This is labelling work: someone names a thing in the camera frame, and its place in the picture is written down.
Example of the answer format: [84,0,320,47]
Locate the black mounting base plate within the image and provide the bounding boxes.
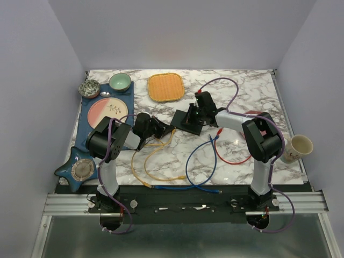
[55,184,314,225]

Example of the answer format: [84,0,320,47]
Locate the pink dotted plate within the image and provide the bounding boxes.
[245,110,262,115]

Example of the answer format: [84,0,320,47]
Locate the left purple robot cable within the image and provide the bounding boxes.
[97,114,138,235]

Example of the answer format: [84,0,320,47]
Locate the blue star shaped dish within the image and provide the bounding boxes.
[54,146,97,193]

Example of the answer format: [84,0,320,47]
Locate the metal spoon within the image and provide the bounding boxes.
[100,92,115,98]

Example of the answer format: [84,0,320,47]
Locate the yellow ethernet cable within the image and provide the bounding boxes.
[144,128,187,181]
[131,139,165,188]

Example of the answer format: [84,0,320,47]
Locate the floral ceramic mug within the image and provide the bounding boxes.
[280,134,313,164]

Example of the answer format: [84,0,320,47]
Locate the aluminium frame rail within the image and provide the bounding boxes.
[43,192,329,217]

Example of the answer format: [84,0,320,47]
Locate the red ethernet cable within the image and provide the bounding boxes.
[214,128,253,164]

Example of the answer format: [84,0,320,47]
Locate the pink and cream plate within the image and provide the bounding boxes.
[87,97,128,128]

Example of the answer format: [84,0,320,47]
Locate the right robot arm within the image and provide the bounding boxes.
[178,91,285,211]

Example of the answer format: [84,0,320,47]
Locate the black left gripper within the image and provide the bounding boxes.
[144,116,175,139]

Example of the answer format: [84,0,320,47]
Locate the blue cloth placemat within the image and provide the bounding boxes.
[75,82,134,151]

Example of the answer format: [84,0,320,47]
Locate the patterned dark bowl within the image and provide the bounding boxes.
[78,80,101,99]

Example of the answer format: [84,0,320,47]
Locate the dark network switch box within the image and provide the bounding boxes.
[170,110,203,135]

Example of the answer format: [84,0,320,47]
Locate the green ceramic bowl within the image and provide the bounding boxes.
[109,73,132,92]

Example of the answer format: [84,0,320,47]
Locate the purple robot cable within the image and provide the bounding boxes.
[198,77,296,234]
[97,114,138,235]

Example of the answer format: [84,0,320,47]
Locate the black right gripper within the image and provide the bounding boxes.
[181,104,205,127]

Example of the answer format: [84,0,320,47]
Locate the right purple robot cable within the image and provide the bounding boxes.
[198,77,296,234]

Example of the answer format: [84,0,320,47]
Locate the orange woven square tray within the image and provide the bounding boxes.
[148,73,185,102]

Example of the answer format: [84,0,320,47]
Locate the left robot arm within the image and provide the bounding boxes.
[85,113,175,212]

